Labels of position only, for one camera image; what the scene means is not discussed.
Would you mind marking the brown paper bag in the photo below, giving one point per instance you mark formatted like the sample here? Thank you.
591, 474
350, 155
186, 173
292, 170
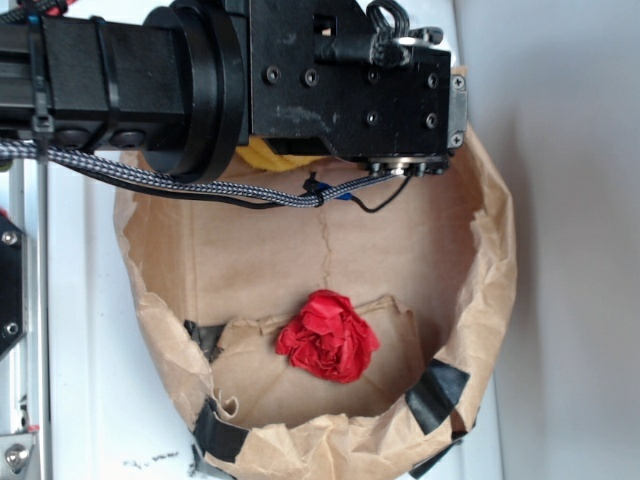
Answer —
433, 274

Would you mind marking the black zip tie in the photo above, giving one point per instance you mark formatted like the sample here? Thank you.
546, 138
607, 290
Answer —
42, 122

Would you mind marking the black tape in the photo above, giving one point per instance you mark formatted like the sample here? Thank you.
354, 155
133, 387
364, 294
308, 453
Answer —
433, 398
222, 440

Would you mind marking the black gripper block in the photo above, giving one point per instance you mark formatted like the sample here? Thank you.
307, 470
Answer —
359, 82

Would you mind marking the black tape left upper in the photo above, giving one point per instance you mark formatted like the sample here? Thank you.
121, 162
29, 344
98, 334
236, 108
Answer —
433, 398

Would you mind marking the yellow microfiber cloth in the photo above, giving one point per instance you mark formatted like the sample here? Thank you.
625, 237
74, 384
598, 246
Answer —
259, 155

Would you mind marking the red crumpled paper ball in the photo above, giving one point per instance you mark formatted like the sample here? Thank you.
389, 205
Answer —
328, 339

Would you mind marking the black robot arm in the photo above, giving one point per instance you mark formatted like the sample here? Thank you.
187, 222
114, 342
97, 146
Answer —
201, 81

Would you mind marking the aluminium rail with bracket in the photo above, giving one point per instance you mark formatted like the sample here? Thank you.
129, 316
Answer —
26, 432

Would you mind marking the black tape left lower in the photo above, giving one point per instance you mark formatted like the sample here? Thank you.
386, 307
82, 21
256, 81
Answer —
222, 440

